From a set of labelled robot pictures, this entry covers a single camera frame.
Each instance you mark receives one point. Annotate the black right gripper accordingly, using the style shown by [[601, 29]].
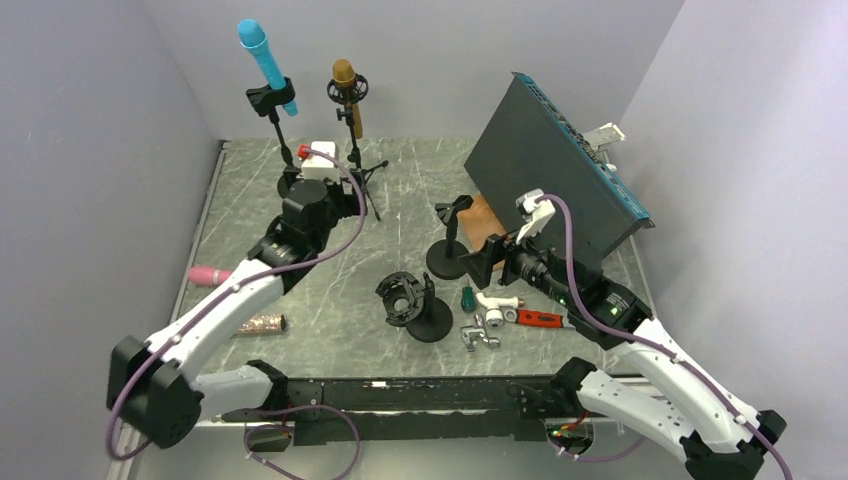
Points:
[[480, 264]]

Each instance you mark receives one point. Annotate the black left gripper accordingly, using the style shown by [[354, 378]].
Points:
[[349, 203]]

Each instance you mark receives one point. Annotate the black clip stand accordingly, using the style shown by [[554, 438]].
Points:
[[442, 257]]

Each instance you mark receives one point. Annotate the black shock-mount stand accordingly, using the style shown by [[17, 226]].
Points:
[[412, 304]]

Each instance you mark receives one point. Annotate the black tripod microphone stand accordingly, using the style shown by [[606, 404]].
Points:
[[344, 113]]

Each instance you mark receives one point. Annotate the black stand holding blue microphone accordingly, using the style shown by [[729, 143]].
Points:
[[275, 126]]

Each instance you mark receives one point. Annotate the gold microphone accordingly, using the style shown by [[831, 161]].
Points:
[[345, 79]]

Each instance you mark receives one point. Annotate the glitter sequin microphone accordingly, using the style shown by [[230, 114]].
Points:
[[263, 324]]

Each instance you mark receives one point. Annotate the pink microphone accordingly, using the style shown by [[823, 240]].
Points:
[[207, 276]]

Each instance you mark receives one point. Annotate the blue microphone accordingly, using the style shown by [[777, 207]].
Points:
[[254, 40]]

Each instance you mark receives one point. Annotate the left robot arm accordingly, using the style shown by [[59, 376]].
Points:
[[156, 385]]

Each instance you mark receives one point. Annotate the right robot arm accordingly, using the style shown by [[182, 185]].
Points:
[[713, 433]]

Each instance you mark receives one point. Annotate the brown wooden board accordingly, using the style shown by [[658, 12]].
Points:
[[479, 222]]

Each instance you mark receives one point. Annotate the white plastic faucet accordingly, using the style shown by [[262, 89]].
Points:
[[493, 307]]

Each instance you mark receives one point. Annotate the chrome pipe fitting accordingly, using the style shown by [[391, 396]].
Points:
[[471, 335]]

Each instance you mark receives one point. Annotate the dark rack unit, blue front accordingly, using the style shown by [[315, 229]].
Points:
[[529, 144]]

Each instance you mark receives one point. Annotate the green handle screwdriver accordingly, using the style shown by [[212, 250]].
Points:
[[467, 297]]

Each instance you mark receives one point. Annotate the white camera mount, left wrist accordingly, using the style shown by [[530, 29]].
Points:
[[315, 163]]

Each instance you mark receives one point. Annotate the white camera mount, wrist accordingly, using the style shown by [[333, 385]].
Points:
[[536, 213], [315, 163]]

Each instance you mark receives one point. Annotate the white camera mount, right wrist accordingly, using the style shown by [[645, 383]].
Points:
[[536, 213]]

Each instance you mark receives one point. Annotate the red handle adjustable wrench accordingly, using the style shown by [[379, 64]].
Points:
[[536, 319]]

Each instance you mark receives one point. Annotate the black front rail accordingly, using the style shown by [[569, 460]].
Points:
[[427, 408]]

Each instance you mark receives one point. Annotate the white bracket behind rack unit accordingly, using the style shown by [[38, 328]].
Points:
[[600, 137]]

